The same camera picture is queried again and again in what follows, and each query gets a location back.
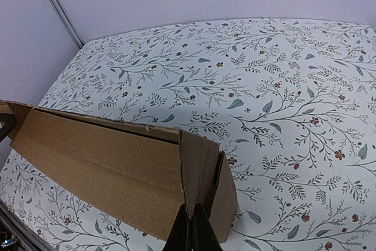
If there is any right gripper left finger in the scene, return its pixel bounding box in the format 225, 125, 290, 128
164, 205, 192, 251

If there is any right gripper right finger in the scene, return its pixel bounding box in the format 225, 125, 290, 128
191, 204, 223, 251

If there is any left aluminium frame post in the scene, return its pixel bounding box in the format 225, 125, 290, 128
48, 0, 85, 49

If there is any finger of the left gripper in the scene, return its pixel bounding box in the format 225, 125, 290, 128
0, 113, 15, 142

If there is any floral patterned table mat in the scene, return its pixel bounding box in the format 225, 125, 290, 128
1, 18, 375, 250

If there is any brown cardboard box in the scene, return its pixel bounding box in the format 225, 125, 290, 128
1, 101, 237, 245

